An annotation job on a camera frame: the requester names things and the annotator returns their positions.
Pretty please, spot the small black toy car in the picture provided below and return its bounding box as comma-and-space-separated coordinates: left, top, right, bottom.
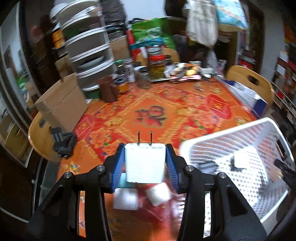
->
197, 161, 219, 175

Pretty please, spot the small white plug charger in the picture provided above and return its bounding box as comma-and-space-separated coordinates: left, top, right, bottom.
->
113, 188, 138, 211

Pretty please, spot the white square charger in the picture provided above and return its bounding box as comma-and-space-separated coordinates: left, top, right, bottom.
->
145, 182, 172, 207
233, 147, 268, 187

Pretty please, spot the large white charger block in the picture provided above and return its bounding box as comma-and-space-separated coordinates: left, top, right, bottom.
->
125, 132, 166, 184

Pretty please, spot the white square charger front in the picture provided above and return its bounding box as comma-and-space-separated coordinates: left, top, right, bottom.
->
233, 147, 268, 187

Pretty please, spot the light blue charger box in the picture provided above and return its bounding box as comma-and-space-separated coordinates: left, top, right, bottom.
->
118, 172, 135, 188

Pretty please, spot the white perforated plastic basket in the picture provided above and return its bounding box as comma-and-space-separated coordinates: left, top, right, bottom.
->
179, 118, 295, 234

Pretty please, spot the white blue paper bag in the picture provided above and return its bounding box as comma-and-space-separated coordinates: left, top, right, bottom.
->
224, 80, 268, 118

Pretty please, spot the black phone holder stand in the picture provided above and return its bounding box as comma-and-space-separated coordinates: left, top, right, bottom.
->
51, 127, 77, 159

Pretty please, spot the left wooden chair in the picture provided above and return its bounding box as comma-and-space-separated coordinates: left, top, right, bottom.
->
28, 112, 61, 163

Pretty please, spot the wooden chair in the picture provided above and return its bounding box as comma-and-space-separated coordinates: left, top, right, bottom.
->
226, 65, 274, 113
28, 112, 61, 163

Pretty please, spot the white storage shelf unit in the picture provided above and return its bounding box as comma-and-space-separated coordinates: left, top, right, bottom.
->
271, 42, 295, 126

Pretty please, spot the right wooden chair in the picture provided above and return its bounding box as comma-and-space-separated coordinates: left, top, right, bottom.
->
226, 65, 274, 113

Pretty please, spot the brown cardboard box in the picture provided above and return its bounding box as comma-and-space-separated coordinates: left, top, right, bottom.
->
33, 72, 91, 133

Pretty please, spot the red patterned tablecloth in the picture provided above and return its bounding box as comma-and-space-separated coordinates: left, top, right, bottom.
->
59, 80, 254, 240

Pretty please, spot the black glass door cabinet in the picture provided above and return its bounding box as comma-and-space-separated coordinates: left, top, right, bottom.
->
1, 5, 40, 168

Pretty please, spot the brown ceramic mug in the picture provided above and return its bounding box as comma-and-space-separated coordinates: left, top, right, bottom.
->
97, 76, 119, 103

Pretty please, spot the small amber honey jar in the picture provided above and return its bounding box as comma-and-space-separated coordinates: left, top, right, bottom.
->
114, 77, 129, 94

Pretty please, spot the empty clear glass jar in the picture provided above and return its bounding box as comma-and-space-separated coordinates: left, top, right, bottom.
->
137, 66, 151, 89

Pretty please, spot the beige canvas tote bag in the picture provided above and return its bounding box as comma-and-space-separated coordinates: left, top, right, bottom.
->
186, 1, 218, 48

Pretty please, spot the blue illustrated tote bag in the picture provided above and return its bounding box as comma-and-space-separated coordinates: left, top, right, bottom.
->
213, 0, 248, 32

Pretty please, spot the glass jar with pickles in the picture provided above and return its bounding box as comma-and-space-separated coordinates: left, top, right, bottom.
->
147, 47, 166, 79

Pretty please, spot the green shopping bag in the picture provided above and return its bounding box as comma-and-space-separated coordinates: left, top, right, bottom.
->
132, 18, 176, 50

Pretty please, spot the white stacked food cover rack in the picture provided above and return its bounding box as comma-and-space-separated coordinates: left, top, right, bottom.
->
56, 1, 117, 90

